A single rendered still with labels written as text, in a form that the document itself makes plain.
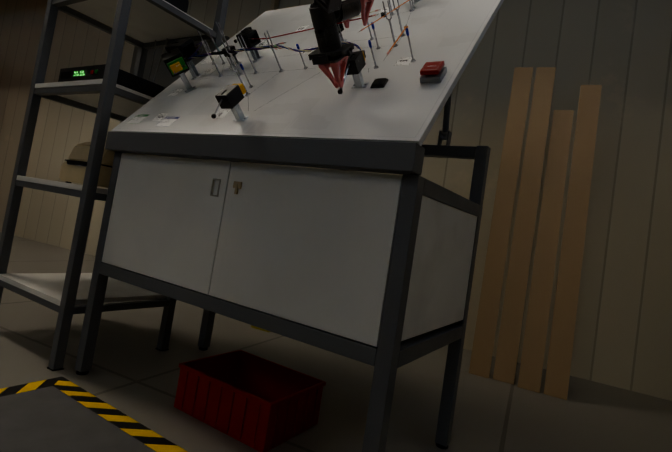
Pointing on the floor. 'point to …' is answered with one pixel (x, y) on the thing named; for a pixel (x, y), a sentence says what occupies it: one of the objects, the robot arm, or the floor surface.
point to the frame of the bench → (384, 388)
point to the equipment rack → (153, 15)
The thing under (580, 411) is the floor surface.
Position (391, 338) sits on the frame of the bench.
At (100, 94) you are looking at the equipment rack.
